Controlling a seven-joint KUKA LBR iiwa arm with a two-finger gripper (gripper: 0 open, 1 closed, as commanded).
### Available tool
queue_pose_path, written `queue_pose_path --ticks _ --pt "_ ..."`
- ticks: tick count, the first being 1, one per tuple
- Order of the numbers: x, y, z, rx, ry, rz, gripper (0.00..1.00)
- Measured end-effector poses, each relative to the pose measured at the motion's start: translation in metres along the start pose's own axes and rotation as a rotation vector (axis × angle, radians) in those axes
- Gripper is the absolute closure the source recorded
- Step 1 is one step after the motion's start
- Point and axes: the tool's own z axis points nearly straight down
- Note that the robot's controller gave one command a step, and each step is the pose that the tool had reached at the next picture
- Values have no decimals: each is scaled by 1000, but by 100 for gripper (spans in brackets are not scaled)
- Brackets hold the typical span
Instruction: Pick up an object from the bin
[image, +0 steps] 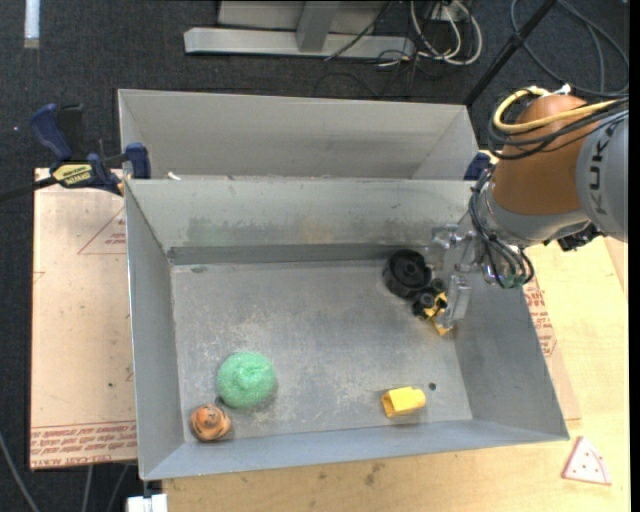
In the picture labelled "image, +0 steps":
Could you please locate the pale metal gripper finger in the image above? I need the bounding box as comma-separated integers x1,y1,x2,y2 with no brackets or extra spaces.
444,274,473,332

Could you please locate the yellow and black toy vehicle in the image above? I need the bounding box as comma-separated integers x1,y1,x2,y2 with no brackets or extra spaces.
410,277,454,337

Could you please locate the black round plastic part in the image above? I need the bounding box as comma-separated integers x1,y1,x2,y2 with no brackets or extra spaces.
382,248,434,300

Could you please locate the yellow plastic block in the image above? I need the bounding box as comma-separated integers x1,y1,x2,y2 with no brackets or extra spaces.
380,385,427,418

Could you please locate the grey metal bin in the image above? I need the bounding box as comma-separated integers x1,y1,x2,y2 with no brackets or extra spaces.
117,88,570,482

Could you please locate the green mesh scrubber ball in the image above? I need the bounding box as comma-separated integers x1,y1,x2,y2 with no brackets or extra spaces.
215,350,279,410

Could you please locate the orange toy tiger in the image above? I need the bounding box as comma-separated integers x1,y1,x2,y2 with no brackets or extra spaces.
188,402,233,444

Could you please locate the brown cardboard board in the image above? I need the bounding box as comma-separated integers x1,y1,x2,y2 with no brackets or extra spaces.
29,167,584,471

